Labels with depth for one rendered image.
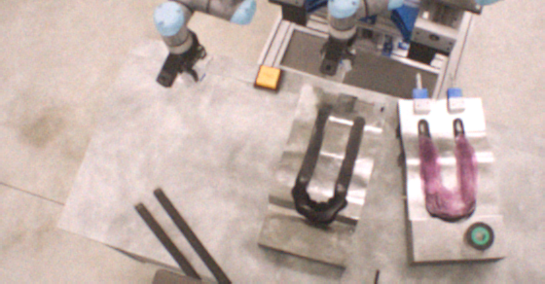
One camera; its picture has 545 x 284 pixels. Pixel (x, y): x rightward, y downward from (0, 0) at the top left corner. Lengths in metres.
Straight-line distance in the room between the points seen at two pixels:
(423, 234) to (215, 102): 0.77
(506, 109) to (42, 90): 2.24
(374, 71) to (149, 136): 1.11
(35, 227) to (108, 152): 1.01
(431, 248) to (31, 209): 1.88
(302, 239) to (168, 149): 0.51
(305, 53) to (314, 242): 1.15
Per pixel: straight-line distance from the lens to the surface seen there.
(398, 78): 2.62
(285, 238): 1.72
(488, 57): 3.00
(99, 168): 1.95
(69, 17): 3.26
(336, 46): 1.64
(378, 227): 1.79
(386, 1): 1.53
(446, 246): 1.70
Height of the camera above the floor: 2.55
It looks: 69 degrees down
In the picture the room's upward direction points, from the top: 10 degrees counter-clockwise
